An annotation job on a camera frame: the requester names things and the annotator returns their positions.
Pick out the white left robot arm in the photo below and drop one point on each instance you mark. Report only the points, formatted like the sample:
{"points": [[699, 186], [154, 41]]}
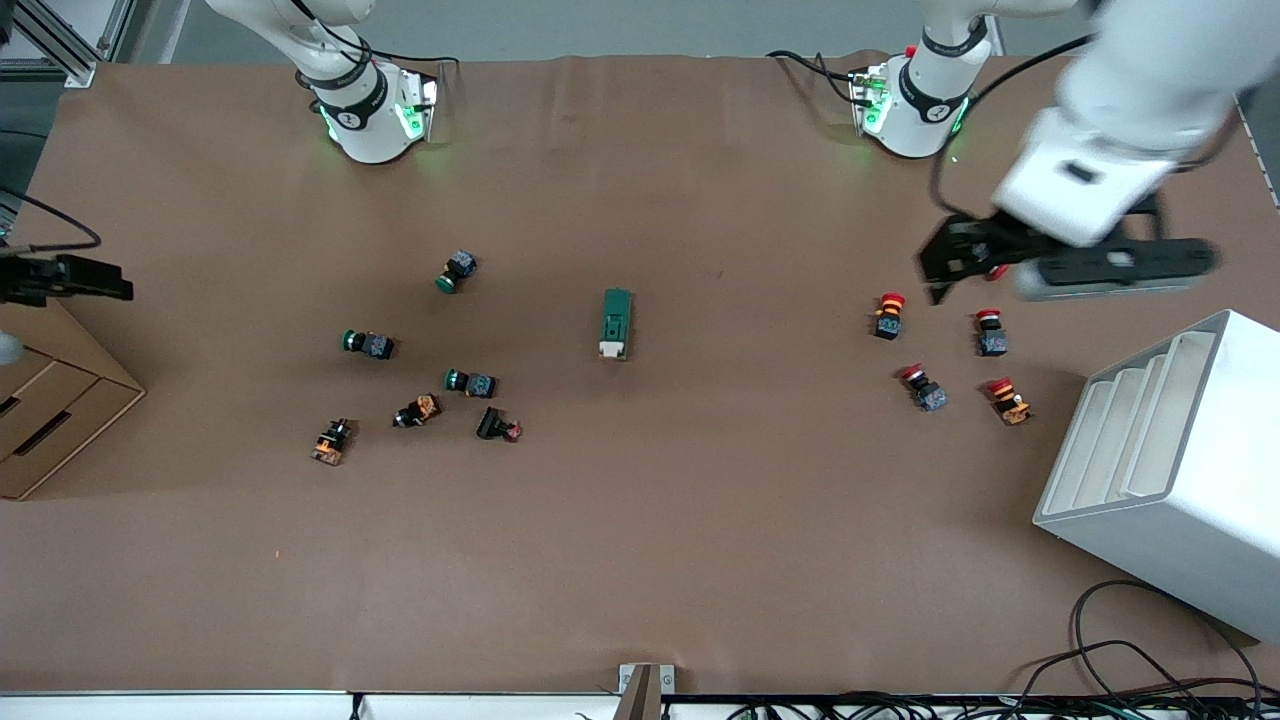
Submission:
{"points": [[925, 90]]}

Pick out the red button orange block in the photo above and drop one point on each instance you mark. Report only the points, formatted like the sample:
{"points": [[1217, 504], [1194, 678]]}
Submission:
{"points": [[1009, 400]]}

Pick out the cardboard drawer box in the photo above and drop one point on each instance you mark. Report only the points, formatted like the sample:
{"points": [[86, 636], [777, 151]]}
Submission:
{"points": [[50, 400]]}

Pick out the black button orange block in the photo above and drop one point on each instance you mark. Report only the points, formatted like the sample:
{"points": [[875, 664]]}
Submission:
{"points": [[417, 410], [332, 441]]}

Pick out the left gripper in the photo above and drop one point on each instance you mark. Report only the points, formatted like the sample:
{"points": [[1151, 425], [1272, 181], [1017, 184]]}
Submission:
{"points": [[968, 246]]}

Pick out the white stepped rack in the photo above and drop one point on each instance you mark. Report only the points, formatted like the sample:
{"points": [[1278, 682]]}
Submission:
{"points": [[1180, 480]]}

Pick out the black button pink block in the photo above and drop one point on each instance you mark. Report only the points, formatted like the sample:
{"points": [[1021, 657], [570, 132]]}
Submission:
{"points": [[498, 426]]}

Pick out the red mushroom button grey block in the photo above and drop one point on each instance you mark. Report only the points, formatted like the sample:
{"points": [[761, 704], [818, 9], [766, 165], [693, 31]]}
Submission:
{"points": [[923, 387], [991, 332], [997, 271]]}

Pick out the green push button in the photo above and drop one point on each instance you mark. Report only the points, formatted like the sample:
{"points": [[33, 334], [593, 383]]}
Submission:
{"points": [[368, 343], [470, 382], [456, 271]]}

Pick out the metal bracket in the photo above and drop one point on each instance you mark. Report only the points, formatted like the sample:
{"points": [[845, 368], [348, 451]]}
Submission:
{"points": [[645, 690]]}

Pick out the white table edge rail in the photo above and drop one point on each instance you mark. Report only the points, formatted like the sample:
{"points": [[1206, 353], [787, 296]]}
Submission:
{"points": [[200, 706]]}

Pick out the brown paper table cover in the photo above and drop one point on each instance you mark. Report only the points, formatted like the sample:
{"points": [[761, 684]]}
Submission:
{"points": [[700, 520]]}

